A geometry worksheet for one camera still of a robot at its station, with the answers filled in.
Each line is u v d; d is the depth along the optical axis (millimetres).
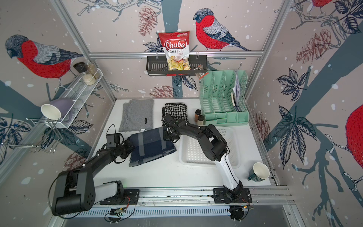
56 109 611
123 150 778
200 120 957
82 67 778
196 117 1007
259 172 788
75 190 456
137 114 1063
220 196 719
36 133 593
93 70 856
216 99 1193
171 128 722
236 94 925
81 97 742
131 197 729
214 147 543
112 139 717
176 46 810
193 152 899
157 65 949
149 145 939
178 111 1067
